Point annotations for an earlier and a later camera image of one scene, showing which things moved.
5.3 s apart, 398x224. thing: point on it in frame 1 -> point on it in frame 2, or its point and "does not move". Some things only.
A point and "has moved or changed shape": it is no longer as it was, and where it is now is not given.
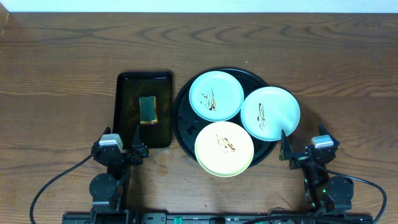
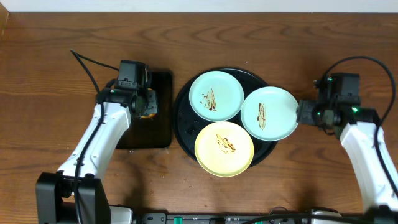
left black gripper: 125,155 -> 150,103
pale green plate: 268,111 does not move
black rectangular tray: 129,87 does not move
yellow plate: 224,149 does not move
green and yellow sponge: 148,110 has moved or changed shape
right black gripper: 305,157 -> 304,112
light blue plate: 216,96 does not move
